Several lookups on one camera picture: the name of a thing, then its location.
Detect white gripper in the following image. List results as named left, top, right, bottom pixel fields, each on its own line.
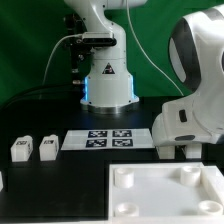
left=151, top=91, right=224, bottom=148

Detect white square table top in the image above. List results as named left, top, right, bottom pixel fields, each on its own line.
left=108, top=162, right=224, bottom=224

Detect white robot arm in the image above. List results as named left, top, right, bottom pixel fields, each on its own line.
left=64, top=0, right=224, bottom=147

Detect white sheet with tags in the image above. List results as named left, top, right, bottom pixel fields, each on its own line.
left=62, top=129, right=154, bottom=150

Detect white block left edge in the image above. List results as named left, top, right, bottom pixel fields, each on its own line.
left=0, top=171, right=3, bottom=192

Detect black camera on stand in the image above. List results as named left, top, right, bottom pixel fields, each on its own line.
left=64, top=13, right=117, bottom=76

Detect black cables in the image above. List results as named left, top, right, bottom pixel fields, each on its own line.
left=0, top=83, right=84, bottom=113

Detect white cable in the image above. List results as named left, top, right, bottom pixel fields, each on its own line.
left=42, top=34, right=83, bottom=86

